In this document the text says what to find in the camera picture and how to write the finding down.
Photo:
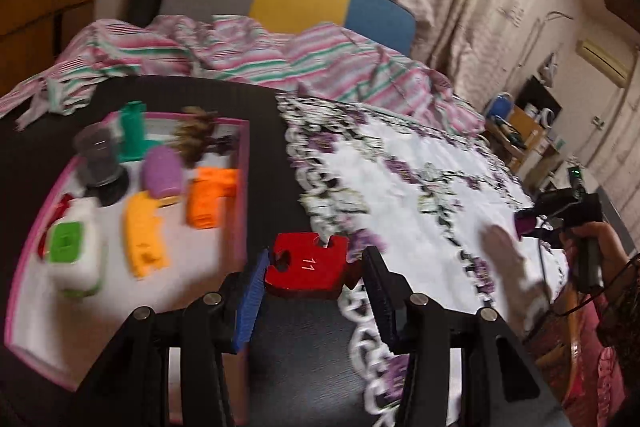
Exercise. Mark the person's right hand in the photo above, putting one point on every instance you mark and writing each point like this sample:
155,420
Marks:
607,242

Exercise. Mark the black and silver cylinder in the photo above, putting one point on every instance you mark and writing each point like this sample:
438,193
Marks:
100,157

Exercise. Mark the purple oval case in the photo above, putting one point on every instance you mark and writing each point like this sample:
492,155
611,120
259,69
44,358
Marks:
162,172

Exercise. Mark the wooden chair frame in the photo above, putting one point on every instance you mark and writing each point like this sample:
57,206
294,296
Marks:
572,342

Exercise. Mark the beige air conditioner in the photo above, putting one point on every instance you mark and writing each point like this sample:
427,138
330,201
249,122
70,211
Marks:
605,59

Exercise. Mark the pink green striped blanket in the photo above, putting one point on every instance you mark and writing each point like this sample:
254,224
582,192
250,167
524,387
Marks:
325,57

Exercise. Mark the wooden desk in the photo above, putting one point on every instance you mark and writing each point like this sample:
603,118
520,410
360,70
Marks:
525,119

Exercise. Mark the yellow plastic block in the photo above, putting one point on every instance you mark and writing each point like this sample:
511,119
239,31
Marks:
142,237

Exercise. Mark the black cabinet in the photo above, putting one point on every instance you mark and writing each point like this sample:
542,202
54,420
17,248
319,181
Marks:
537,94

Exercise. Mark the white floral embroidered tablecloth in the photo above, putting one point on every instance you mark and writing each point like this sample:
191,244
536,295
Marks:
400,187

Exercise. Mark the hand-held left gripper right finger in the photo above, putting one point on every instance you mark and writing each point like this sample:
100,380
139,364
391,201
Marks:
380,302

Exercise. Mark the white clothes iron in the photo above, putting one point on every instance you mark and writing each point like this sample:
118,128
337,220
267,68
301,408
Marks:
550,69

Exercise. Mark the brown pinecone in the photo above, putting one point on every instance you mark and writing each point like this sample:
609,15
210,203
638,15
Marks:
195,132

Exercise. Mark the pink rimmed white tray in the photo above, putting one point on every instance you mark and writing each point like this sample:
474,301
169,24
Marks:
200,267

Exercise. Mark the green plastic block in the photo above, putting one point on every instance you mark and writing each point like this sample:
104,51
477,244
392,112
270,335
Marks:
132,132

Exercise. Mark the red puzzle piece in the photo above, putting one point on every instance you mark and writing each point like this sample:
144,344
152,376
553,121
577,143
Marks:
305,267

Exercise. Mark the white round fan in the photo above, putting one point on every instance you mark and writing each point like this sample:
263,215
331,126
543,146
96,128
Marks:
546,117

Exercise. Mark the orange plastic block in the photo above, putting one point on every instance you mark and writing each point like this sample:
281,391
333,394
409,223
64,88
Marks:
207,202

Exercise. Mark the red metal cylinder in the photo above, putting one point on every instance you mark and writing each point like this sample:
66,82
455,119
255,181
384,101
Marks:
62,203

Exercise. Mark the white bottle with green cap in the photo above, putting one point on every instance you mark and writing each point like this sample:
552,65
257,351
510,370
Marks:
80,267

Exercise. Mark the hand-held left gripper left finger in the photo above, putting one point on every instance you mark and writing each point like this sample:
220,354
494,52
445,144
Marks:
250,302

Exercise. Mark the pink patterned clothing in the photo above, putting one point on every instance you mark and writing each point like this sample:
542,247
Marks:
610,372

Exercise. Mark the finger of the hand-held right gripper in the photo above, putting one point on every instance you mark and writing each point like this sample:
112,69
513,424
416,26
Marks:
545,235
537,211

